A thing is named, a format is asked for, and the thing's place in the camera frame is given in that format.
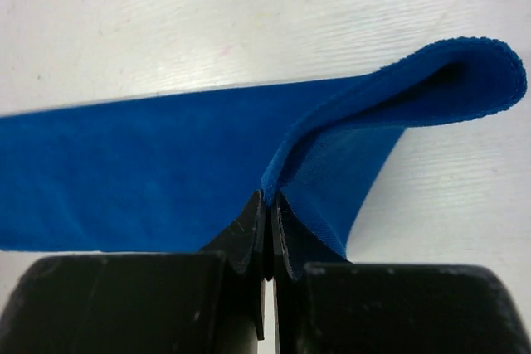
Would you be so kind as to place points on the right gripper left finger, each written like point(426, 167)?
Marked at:
point(242, 242)

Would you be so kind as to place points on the blue towel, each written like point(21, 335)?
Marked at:
point(169, 173)

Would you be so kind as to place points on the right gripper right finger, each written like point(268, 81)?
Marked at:
point(294, 245)

